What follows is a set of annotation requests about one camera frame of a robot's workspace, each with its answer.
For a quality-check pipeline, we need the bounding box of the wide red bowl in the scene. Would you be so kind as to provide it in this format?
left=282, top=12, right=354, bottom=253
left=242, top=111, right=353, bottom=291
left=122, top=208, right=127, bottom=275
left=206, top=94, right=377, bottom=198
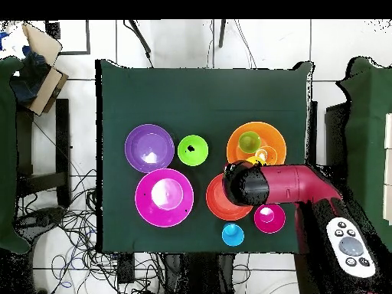
left=205, top=172, right=254, bottom=221

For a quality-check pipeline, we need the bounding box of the green cup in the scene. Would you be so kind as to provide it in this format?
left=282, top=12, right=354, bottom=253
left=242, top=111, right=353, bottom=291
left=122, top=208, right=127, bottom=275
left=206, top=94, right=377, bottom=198
left=237, top=130, right=262, bottom=154

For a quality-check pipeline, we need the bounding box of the yellow cup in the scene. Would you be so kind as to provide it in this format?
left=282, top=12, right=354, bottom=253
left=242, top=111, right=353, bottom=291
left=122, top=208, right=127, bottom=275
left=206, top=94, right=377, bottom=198
left=245, top=155, right=267, bottom=167

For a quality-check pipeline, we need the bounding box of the large pink bowl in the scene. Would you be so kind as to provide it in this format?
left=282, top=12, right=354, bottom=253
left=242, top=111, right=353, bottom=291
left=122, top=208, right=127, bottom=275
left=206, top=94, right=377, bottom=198
left=134, top=168, right=194, bottom=228

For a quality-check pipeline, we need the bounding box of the orange cup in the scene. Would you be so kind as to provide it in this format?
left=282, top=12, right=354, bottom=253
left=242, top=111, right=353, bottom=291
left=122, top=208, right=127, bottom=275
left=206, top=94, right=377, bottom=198
left=254, top=145, right=279, bottom=167

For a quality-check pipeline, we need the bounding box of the blue cup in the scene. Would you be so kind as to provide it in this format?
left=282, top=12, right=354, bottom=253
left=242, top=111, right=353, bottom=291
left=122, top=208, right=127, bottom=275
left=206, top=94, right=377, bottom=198
left=221, top=222, right=245, bottom=247

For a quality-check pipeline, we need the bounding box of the large orange bowl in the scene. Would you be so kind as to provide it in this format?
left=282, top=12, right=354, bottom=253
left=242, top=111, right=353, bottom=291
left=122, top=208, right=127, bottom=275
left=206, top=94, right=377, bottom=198
left=226, top=121, right=288, bottom=168

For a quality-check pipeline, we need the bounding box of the small crimson bowl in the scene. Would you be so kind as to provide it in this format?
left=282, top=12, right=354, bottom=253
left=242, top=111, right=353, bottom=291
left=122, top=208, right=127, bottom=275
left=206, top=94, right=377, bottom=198
left=253, top=203, right=286, bottom=234

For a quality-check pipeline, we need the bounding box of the white box stack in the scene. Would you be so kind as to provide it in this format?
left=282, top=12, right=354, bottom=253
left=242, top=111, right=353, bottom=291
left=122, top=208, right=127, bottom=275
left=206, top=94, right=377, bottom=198
left=382, top=112, right=392, bottom=227

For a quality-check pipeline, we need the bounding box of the small green bowl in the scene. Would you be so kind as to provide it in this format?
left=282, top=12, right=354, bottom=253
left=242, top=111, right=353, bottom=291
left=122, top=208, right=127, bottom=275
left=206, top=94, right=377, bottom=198
left=177, top=134, right=210, bottom=167

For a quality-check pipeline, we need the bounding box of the wide purple bowl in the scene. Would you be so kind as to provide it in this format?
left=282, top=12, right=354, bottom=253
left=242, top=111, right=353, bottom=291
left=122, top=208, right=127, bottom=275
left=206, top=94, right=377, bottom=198
left=124, top=123, right=175, bottom=175

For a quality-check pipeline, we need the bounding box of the dark green table cloth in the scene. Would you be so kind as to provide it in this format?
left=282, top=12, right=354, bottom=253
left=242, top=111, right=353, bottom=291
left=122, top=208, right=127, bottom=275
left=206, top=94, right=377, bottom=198
left=95, top=58, right=315, bottom=254

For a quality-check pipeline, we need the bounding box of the black power adapter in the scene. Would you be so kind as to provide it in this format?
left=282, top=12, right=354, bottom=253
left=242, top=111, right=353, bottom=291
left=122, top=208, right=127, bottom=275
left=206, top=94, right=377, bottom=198
left=116, top=253, right=136, bottom=285

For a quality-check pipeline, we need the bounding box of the black tripod leg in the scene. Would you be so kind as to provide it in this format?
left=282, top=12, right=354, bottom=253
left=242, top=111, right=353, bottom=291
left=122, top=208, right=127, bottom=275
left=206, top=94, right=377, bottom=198
left=122, top=19, right=155, bottom=69
left=217, top=19, right=228, bottom=49

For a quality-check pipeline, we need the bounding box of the cardboard box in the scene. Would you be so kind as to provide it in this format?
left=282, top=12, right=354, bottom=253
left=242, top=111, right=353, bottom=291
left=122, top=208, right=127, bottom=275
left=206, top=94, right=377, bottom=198
left=20, top=21, right=70, bottom=116

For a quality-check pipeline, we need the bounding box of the dark blue fabric bundle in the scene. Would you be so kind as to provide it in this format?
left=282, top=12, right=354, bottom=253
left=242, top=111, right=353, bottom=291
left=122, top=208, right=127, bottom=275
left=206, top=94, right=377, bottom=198
left=10, top=45, right=51, bottom=105

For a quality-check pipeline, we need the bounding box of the green cloth covered table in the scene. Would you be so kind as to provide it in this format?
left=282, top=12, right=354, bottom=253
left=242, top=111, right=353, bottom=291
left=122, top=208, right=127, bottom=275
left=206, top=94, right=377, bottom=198
left=0, top=56, right=31, bottom=255
left=335, top=56, right=392, bottom=243

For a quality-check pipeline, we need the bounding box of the tangle of black cables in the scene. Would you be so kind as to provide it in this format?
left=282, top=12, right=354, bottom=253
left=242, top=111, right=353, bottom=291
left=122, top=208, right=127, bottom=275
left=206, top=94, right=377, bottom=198
left=16, top=168, right=163, bottom=294

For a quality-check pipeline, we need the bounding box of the black stool frame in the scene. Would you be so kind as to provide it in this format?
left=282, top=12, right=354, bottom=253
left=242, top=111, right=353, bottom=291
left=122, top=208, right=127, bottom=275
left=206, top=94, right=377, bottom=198
left=307, top=100, right=348, bottom=168
left=16, top=97, right=72, bottom=209

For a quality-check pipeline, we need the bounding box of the black square frame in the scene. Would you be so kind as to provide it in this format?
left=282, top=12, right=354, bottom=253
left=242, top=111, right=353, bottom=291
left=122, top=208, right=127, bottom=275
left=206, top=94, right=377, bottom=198
left=44, top=19, right=92, bottom=57

